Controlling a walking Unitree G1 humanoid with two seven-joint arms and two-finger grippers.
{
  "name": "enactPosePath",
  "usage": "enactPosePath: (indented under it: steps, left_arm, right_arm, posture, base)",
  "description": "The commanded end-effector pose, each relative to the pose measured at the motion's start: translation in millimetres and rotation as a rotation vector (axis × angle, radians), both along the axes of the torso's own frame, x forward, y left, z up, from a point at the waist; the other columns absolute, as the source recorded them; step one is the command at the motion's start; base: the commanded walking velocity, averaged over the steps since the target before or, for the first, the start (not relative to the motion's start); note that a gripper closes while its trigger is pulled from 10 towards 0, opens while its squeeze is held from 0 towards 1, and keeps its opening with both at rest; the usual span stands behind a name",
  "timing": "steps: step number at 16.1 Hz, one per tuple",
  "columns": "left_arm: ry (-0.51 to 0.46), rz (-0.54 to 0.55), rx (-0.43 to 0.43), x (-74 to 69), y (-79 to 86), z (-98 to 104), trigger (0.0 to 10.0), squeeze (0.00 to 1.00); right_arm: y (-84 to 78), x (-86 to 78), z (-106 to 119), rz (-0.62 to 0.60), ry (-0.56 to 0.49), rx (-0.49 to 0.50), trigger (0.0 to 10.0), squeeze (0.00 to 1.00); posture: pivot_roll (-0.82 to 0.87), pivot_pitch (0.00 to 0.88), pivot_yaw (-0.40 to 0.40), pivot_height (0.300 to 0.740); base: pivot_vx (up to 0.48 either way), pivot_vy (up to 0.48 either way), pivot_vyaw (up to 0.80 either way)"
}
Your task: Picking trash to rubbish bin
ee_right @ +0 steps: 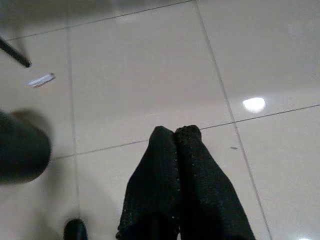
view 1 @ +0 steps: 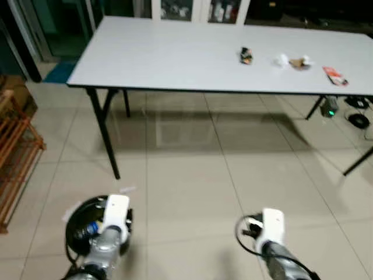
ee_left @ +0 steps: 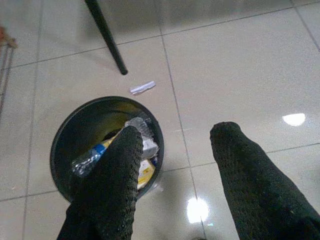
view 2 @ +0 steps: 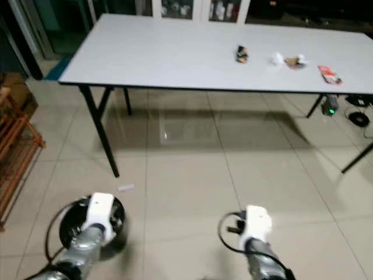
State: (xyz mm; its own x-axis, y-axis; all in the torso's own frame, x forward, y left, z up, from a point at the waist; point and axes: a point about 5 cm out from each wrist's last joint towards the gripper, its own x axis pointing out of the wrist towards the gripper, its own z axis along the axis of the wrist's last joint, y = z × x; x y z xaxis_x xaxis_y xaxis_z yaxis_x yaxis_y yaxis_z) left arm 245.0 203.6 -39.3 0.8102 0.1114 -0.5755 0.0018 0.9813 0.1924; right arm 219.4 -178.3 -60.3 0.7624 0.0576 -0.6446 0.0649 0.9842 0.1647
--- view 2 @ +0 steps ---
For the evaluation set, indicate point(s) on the black round rubbish bin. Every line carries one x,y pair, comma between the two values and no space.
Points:
73,224

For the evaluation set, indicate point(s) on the small white crumpled tissue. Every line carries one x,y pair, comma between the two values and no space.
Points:
302,58

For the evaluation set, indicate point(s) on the blue floor mat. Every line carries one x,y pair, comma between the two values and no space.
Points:
58,69

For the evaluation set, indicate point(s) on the dark snack wrapper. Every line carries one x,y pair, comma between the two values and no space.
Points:
242,54

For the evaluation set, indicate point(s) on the glass sliding door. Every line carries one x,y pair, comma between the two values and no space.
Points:
70,26

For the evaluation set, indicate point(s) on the white folding table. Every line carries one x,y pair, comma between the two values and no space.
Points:
180,55

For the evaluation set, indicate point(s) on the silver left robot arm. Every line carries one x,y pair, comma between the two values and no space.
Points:
87,251

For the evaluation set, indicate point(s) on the black device with green light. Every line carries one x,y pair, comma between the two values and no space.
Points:
330,106

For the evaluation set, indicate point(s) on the printed brown cardboard box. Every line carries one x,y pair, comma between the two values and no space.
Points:
14,87

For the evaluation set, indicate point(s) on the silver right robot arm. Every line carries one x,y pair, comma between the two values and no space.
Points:
262,262

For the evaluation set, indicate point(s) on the white glass door cabinet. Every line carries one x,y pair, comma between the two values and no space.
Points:
201,10

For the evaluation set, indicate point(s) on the brown torn paper piece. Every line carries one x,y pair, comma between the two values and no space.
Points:
292,61

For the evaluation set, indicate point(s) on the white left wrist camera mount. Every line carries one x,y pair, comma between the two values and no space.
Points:
100,211

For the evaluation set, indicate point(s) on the wooden slatted shoe rack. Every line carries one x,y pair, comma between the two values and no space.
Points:
17,151

